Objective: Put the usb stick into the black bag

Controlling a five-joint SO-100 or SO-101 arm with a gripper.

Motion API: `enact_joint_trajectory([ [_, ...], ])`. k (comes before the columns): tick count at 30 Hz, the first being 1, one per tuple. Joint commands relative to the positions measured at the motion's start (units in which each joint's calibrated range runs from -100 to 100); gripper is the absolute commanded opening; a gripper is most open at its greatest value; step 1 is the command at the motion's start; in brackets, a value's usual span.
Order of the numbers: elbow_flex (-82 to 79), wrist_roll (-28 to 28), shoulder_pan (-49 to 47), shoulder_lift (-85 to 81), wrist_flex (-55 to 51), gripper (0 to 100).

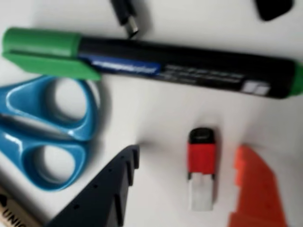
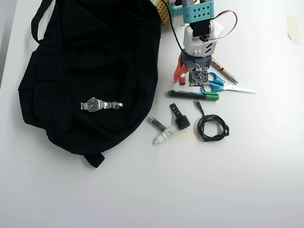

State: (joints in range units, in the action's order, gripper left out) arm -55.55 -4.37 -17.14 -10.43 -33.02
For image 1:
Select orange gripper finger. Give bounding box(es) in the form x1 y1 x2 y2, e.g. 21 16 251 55
227 144 288 227

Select dark navy gripper finger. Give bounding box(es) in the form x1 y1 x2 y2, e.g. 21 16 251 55
45 145 140 227

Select silver usb stick red tape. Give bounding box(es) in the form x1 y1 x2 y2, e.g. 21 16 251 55
187 127 217 212

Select brown cardboard ballpoint pen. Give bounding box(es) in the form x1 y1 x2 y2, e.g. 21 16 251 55
0 186 33 227

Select black marker green cap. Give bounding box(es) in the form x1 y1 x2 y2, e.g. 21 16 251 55
1 27 303 100

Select black fitness tracker band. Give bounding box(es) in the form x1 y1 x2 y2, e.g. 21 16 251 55
255 0 294 22

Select blue handled scissors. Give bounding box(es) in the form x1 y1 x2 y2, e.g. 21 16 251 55
0 76 100 192

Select black usb cable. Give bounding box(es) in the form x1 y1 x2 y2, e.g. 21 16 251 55
110 0 140 38

